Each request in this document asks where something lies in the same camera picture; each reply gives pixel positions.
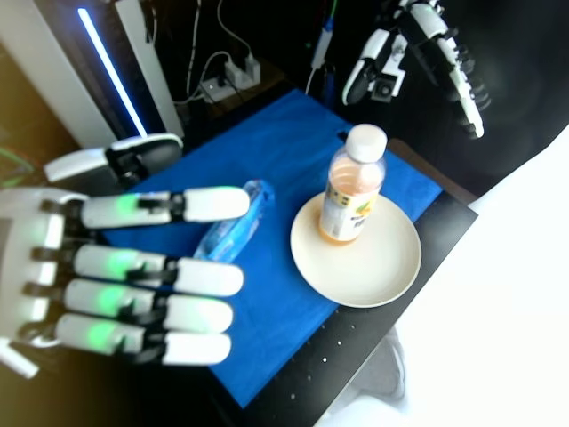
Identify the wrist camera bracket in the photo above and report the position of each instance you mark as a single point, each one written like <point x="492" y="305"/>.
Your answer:
<point x="384" y="89"/>

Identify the white power strip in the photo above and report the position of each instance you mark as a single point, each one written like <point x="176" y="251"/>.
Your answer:
<point x="215" y="88"/>

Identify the white tower with blue light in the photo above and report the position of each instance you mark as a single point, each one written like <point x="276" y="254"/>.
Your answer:
<point x="44" y="66"/>

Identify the cream round plate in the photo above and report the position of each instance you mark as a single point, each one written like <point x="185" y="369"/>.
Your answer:
<point x="369" y="276"/>

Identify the blue cloth mat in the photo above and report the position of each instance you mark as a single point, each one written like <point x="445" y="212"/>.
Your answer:
<point x="275" y="147"/>

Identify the orange drink bottle white cap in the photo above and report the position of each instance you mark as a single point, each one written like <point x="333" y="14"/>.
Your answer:
<point x="347" y="209"/>

